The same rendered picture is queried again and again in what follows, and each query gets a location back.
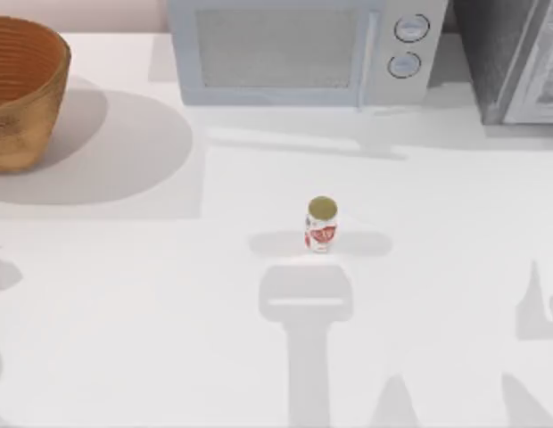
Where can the red and white can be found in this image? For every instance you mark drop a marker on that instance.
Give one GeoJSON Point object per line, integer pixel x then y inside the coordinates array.
{"type": "Point", "coordinates": [322, 229]}

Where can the microwave oven door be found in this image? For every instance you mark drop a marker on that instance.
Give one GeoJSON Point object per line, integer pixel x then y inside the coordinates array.
{"type": "Point", "coordinates": [276, 49]}

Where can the round microwave knob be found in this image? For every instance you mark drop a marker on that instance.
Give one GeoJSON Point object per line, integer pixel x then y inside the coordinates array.
{"type": "Point", "coordinates": [411, 27]}
{"type": "Point", "coordinates": [404, 65]}

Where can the pale microwave oven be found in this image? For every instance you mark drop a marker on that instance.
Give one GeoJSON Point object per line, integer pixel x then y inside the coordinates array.
{"type": "Point", "coordinates": [406, 49]}

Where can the brown woven basket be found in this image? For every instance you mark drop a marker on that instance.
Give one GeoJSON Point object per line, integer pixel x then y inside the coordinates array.
{"type": "Point", "coordinates": [22, 89]}

